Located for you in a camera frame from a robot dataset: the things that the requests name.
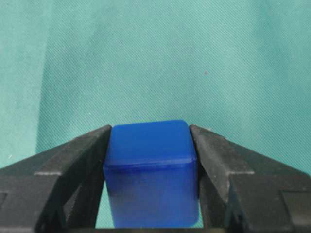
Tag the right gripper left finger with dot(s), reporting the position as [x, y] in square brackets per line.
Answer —
[56, 190]

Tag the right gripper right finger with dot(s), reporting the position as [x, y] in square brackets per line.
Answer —
[242, 191]

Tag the blue block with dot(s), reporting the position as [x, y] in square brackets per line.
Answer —
[151, 175]

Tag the green table cloth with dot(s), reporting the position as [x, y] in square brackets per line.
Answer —
[238, 68]

